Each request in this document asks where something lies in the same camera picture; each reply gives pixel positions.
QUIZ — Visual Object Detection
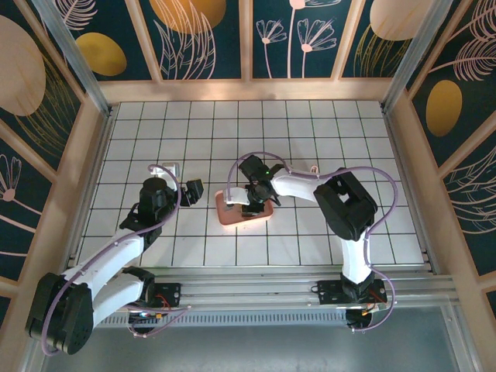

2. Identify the pink plastic tray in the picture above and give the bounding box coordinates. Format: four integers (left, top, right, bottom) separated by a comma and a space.
215, 188, 275, 226

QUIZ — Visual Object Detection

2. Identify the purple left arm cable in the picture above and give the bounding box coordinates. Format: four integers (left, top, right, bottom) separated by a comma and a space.
40, 164, 194, 356

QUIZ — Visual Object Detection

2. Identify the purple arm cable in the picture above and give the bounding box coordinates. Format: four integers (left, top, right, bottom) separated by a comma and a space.
40, 164, 194, 356
226, 151, 400, 333

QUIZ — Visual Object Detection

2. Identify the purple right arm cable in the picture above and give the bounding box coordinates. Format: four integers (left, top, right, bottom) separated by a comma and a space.
226, 151, 400, 333

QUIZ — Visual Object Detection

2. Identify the aluminium table side rail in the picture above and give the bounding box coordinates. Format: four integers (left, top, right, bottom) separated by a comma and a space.
67, 108, 115, 272
383, 108, 439, 272

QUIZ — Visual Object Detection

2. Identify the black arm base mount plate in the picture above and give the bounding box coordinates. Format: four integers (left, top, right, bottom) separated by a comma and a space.
153, 281, 184, 308
316, 279, 348, 306

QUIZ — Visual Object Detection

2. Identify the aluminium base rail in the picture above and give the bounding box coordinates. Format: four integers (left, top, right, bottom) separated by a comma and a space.
38, 270, 460, 311

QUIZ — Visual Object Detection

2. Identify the small circuit board with wires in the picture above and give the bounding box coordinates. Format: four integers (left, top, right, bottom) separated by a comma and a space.
127, 308, 166, 323
344, 301, 388, 333

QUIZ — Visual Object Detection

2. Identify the perforated metal cable duct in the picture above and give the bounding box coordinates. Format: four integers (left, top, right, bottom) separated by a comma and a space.
53, 312, 350, 327

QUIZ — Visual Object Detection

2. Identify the aluminium frame post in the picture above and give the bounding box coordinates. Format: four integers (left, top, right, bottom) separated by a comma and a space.
33, 0, 114, 117
381, 0, 446, 113

